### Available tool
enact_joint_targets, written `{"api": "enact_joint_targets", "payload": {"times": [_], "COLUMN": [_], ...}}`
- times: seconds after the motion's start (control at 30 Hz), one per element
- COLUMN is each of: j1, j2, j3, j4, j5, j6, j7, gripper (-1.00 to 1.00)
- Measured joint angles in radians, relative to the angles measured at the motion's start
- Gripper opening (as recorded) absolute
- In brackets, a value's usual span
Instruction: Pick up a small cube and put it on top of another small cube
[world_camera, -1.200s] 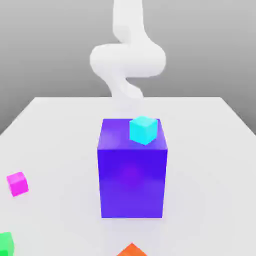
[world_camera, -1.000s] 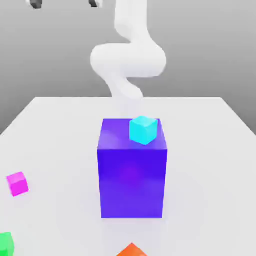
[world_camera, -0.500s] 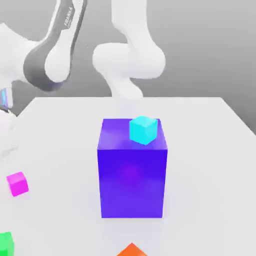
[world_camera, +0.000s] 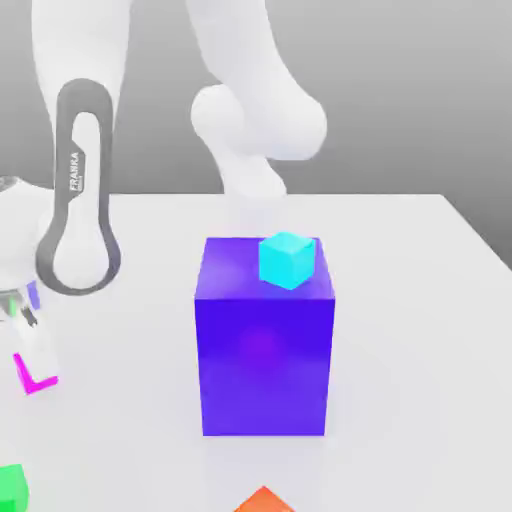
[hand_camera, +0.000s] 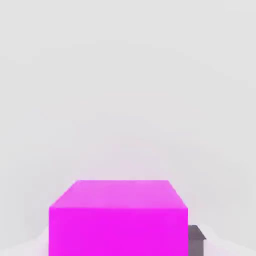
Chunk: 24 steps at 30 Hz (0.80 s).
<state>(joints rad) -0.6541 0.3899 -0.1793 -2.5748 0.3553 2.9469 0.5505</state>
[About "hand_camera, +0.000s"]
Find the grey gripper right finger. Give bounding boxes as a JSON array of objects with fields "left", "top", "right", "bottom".
[{"left": 187, "top": 224, "right": 228, "bottom": 256}]

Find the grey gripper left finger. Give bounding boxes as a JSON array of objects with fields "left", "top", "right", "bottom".
[{"left": 23, "top": 226, "right": 50, "bottom": 256}]

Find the small magenta cube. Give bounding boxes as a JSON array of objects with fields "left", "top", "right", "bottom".
[{"left": 48, "top": 179, "right": 189, "bottom": 256}]

